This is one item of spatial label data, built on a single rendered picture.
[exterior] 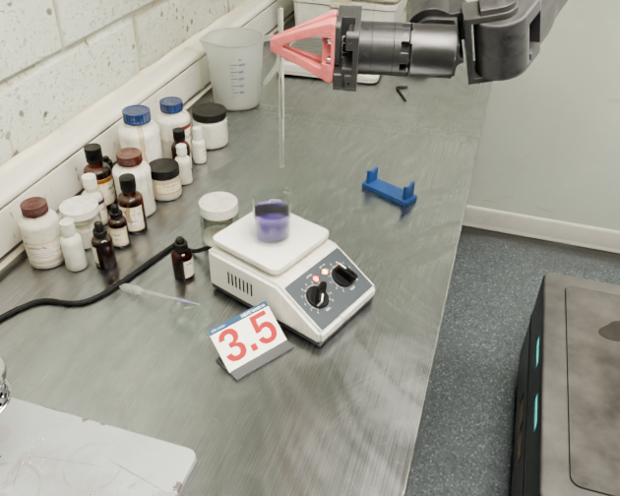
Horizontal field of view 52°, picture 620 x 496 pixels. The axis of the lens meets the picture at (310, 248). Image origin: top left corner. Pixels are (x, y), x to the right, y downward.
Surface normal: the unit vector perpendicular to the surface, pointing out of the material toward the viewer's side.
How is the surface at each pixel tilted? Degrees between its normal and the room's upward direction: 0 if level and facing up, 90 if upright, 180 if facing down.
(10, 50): 90
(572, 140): 90
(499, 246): 0
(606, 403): 0
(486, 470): 0
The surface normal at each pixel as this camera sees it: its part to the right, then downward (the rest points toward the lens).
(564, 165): -0.29, 0.56
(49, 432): 0.02, -0.81
